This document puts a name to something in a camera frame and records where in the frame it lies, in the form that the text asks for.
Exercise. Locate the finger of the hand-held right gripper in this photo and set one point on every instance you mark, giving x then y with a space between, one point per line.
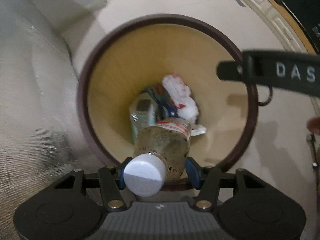
231 70

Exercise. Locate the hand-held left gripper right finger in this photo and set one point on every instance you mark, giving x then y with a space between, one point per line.
192 175

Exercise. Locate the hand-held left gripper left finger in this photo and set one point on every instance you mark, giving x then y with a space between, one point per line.
120 180

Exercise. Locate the clear bottle with white cap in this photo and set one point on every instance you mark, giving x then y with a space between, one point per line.
162 150

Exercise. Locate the white red wrapper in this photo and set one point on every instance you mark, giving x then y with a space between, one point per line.
180 92

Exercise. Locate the yellow bin with brown rim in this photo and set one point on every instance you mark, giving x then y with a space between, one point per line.
120 67

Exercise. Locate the person's right hand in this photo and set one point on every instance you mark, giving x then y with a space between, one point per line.
315 125

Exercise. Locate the low cabinet with wooden top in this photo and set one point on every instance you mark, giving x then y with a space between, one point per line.
272 12

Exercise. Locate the black box on cabinet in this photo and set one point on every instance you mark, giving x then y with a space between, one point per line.
302 10

